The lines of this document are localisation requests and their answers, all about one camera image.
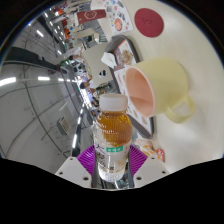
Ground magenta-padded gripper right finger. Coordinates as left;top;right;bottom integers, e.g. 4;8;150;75
126;144;171;188

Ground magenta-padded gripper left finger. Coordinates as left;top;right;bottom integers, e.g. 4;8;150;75
54;143;98;188

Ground clear tea bottle white cap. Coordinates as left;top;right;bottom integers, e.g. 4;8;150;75
93;93;134;183

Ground ceiling air conditioner unit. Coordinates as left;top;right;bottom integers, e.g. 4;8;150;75
56;116;72;136

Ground pale yellow mug pink inside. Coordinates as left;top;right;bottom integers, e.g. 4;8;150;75
125;58;196;124

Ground ceiling light strips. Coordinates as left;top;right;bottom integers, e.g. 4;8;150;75
0;9;88;151

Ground cream canteen chairs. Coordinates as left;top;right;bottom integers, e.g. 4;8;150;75
49;6;116;111

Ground flat round red coaster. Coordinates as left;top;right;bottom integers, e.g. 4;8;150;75
134;7;165;38

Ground printed paper flyer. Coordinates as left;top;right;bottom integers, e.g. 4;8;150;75
99;0;134;36

